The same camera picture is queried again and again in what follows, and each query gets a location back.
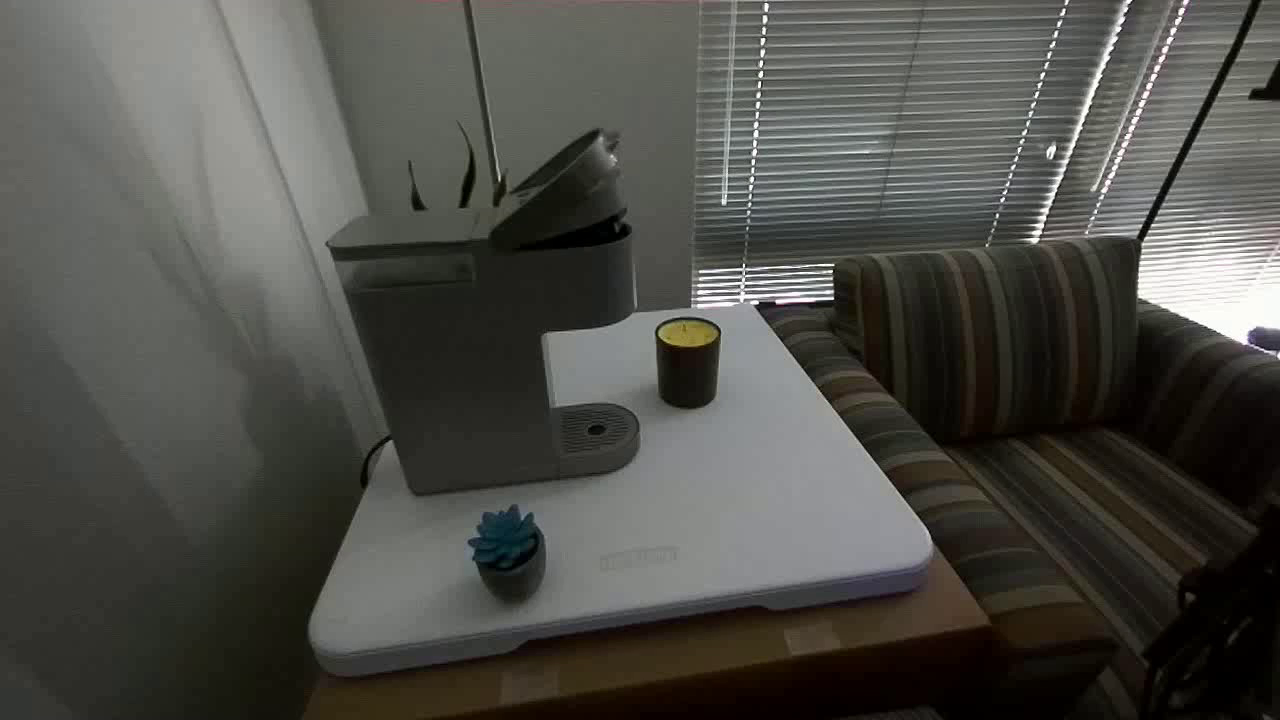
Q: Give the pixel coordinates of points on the grey coffee maker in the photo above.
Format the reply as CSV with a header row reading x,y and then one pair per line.
x,y
453,362

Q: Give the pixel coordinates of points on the yellow candle in dark jar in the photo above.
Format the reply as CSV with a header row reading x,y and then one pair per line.
x,y
689,367

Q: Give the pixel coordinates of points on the white plastic board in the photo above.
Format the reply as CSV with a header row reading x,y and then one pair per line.
x,y
745,493

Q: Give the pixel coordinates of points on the small blue succulent in pot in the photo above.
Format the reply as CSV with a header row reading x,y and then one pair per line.
x,y
505,541

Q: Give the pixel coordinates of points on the snake plant in teal pot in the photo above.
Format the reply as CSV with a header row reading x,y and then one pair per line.
x,y
466,172

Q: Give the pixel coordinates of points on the wooden table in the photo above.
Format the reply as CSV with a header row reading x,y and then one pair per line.
x,y
745,661

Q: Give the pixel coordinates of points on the thin grey pole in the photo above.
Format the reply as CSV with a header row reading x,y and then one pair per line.
x,y
481,82

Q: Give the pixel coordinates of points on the window blinds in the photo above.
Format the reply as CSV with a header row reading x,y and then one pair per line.
x,y
904,121

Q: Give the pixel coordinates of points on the striped sofa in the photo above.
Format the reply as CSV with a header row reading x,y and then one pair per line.
x,y
1013,347

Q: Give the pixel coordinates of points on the black mounted device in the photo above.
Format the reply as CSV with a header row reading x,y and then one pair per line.
x,y
1264,82

